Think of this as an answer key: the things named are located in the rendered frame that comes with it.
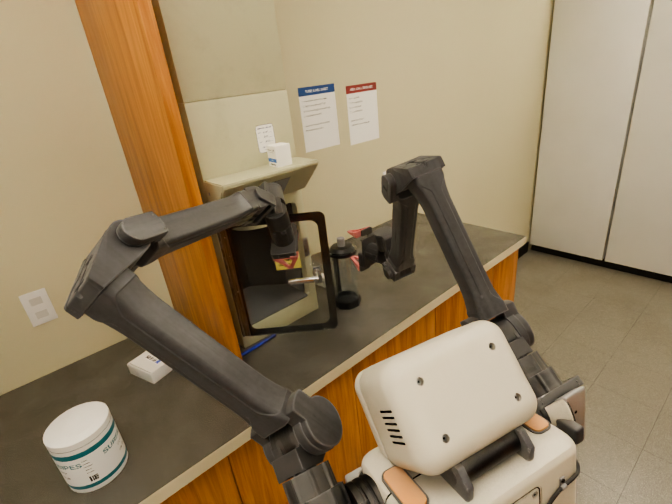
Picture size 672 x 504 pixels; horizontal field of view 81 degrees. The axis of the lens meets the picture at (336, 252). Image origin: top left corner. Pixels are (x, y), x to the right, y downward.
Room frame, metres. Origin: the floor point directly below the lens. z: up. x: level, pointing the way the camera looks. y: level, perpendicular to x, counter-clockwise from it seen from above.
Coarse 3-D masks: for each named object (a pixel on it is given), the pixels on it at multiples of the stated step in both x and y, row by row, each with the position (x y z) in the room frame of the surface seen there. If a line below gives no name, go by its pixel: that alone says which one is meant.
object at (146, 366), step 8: (144, 352) 1.08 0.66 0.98; (136, 360) 1.04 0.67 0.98; (144, 360) 1.03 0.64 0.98; (152, 360) 1.03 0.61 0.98; (136, 368) 1.00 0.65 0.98; (144, 368) 0.99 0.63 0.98; (152, 368) 0.99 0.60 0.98; (160, 368) 0.99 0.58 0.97; (168, 368) 1.01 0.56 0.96; (144, 376) 0.98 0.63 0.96; (152, 376) 0.96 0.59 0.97; (160, 376) 0.98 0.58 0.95
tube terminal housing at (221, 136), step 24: (240, 96) 1.19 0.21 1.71; (264, 96) 1.24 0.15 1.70; (192, 120) 1.09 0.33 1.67; (216, 120) 1.13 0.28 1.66; (240, 120) 1.18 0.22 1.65; (264, 120) 1.23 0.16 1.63; (288, 120) 1.28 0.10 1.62; (192, 144) 1.09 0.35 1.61; (216, 144) 1.12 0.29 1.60; (240, 144) 1.17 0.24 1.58; (216, 168) 1.11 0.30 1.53; (240, 168) 1.16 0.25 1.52; (216, 240) 1.09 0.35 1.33; (240, 336) 1.09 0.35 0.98; (264, 336) 1.14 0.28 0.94
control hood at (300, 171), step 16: (304, 160) 1.21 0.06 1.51; (224, 176) 1.11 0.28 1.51; (240, 176) 1.09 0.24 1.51; (256, 176) 1.06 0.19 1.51; (272, 176) 1.09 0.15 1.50; (288, 176) 1.15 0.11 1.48; (304, 176) 1.20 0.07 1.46; (208, 192) 1.07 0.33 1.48; (224, 192) 1.01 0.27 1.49; (288, 192) 1.22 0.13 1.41
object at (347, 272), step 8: (336, 264) 1.26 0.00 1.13; (344, 264) 1.25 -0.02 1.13; (352, 264) 1.26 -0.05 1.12; (336, 272) 1.26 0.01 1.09; (344, 272) 1.25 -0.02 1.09; (352, 272) 1.26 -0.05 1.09; (336, 280) 1.26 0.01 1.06; (344, 280) 1.25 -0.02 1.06; (352, 280) 1.26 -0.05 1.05; (336, 288) 1.27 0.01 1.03; (344, 288) 1.25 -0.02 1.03; (352, 288) 1.26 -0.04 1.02; (336, 296) 1.27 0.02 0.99; (344, 296) 1.25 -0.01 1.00; (352, 296) 1.25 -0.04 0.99
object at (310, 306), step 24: (312, 216) 1.07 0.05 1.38; (240, 240) 1.08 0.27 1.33; (264, 240) 1.07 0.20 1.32; (312, 240) 1.07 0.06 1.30; (240, 264) 1.08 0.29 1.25; (264, 264) 1.07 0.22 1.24; (312, 264) 1.07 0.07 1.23; (240, 288) 1.08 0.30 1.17; (264, 288) 1.08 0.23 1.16; (288, 288) 1.07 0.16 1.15; (312, 288) 1.07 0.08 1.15; (264, 312) 1.08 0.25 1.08; (288, 312) 1.07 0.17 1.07; (312, 312) 1.07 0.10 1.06; (336, 312) 1.07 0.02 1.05
